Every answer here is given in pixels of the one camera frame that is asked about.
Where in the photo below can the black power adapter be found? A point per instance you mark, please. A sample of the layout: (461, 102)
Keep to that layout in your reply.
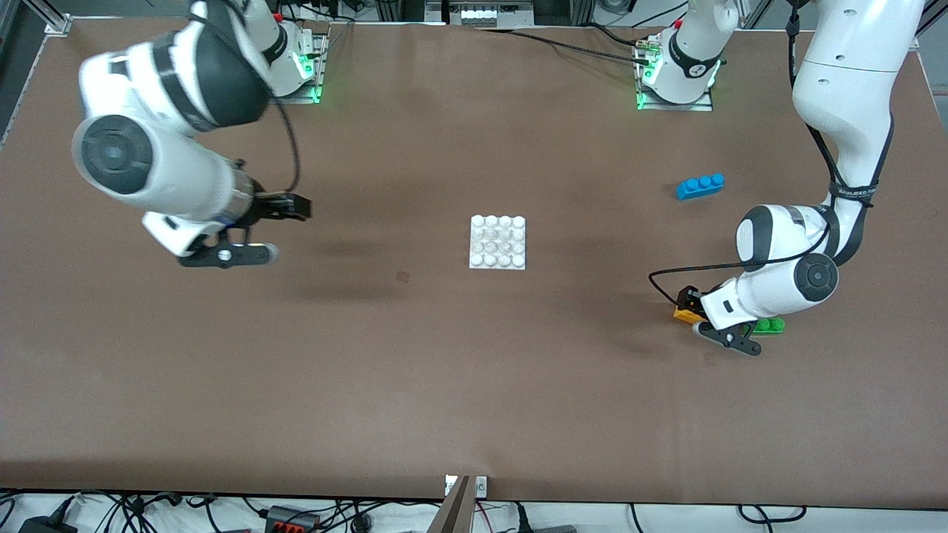
(48, 525)

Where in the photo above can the white power strip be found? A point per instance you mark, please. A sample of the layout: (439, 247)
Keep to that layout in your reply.
(485, 13)

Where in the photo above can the brown angled post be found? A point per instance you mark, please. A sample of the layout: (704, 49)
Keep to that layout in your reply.
(453, 511)

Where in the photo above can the blue three-stud block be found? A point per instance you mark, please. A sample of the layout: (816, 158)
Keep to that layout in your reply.
(700, 186)

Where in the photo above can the green two-stud block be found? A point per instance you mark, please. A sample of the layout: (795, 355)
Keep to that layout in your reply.
(772, 326)

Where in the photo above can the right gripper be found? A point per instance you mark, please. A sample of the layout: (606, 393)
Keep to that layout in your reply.
(271, 207)

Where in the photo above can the black box with orange buttons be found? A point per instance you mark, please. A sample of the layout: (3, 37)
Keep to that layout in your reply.
(292, 520)

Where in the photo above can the metal table corner bracket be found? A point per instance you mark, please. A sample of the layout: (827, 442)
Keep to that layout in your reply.
(58, 25)

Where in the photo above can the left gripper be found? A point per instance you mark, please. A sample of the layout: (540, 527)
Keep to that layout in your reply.
(692, 299)

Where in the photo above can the yellow two-stud block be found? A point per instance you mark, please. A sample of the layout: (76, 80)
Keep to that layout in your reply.
(685, 315)

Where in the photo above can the white table edge bracket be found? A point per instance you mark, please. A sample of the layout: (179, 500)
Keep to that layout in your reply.
(481, 485)

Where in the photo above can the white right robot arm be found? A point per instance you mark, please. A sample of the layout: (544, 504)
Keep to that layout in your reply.
(148, 163)

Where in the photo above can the black plug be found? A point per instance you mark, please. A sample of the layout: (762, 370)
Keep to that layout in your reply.
(548, 528)

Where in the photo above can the white studded base plate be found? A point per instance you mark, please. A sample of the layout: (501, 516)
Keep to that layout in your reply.
(498, 243)

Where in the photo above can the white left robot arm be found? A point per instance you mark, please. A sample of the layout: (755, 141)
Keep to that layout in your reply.
(852, 74)

